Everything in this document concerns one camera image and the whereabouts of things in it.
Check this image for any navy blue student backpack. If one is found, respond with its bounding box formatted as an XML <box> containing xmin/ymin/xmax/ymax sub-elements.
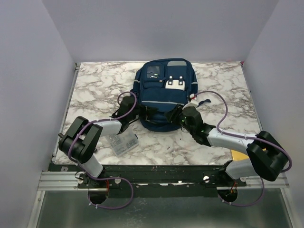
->
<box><xmin>132</xmin><ymin>58</ymin><xmax>198</xmax><ymax>133</ymax></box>

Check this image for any clear plastic parts box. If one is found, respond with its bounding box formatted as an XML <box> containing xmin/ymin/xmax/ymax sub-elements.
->
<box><xmin>106</xmin><ymin>129</ymin><xmax>139</xmax><ymax>157</ymax></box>

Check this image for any metal table clamp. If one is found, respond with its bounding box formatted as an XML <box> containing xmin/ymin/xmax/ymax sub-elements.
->
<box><xmin>58</xmin><ymin>133</ymin><xmax>97</xmax><ymax>152</ymax></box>

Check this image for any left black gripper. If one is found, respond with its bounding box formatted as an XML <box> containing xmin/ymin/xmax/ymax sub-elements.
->
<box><xmin>128</xmin><ymin>102</ymin><xmax>159</xmax><ymax>122</ymax></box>

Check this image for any yellow notebook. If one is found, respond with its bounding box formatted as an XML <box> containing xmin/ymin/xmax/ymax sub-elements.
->
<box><xmin>230</xmin><ymin>150</ymin><xmax>250</xmax><ymax>162</ymax></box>

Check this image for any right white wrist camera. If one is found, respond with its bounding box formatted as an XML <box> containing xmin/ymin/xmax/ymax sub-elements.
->
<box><xmin>183</xmin><ymin>94</ymin><xmax>199</xmax><ymax>109</ymax></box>

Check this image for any aluminium extrusion frame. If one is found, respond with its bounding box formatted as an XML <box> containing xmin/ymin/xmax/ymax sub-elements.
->
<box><xmin>38</xmin><ymin>171</ymin><xmax>290</xmax><ymax>191</ymax></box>

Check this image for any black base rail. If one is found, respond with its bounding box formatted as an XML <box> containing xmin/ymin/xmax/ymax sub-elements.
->
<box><xmin>48</xmin><ymin>164</ymin><xmax>246</xmax><ymax>198</ymax></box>

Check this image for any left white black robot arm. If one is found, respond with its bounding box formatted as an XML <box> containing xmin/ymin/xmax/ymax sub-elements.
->
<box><xmin>58</xmin><ymin>96</ymin><xmax>158</xmax><ymax>188</ymax></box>

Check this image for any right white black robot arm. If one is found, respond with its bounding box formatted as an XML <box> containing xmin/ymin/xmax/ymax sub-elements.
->
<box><xmin>165</xmin><ymin>105</ymin><xmax>289</xmax><ymax>186</ymax></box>

